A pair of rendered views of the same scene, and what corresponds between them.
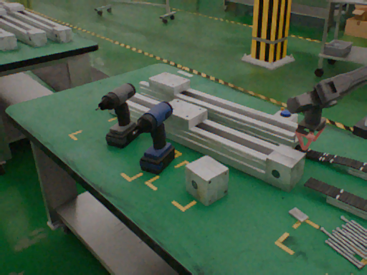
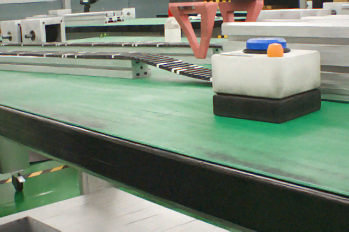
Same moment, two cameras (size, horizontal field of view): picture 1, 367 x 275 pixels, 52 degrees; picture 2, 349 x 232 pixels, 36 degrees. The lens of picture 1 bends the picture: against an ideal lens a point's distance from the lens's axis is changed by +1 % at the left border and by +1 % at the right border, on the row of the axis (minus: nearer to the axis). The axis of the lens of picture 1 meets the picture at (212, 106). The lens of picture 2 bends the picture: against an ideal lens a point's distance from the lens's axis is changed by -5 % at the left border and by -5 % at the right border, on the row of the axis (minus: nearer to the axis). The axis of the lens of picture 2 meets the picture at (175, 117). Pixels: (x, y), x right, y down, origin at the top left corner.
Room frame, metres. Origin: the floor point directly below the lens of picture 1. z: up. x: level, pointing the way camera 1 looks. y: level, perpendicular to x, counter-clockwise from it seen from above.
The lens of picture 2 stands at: (1.90, -0.33, 0.89)
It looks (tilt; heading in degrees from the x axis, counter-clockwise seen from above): 12 degrees down; 187
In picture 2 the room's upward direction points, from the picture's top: 3 degrees counter-clockwise
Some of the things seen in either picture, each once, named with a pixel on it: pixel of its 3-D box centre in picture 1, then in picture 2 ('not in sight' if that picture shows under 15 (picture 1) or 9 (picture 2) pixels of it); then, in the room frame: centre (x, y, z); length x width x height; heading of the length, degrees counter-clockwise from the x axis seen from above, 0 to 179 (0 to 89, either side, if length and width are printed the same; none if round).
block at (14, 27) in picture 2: not in sight; (18, 35); (0.26, -1.00, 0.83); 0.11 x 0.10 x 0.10; 140
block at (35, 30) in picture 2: not in sight; (40, 34); (0.33, -0.90, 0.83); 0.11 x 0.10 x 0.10; 146
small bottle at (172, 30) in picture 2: not in sight; (172, 25); (0.57, -0.48, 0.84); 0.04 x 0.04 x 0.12
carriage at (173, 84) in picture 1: (169, 85); not in sight; (1.57, 0.20, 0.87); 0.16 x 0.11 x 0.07; 53
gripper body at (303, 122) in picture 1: (312, 117); not in sight; (1.16, -0.35, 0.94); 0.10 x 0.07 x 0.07; 142
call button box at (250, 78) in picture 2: (284, 122); (272, 79); (1.35, -0.30, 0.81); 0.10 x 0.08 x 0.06; 143
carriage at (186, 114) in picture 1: (182, 116); not in sight; (1.27, 0.12, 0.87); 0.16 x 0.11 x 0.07; 53
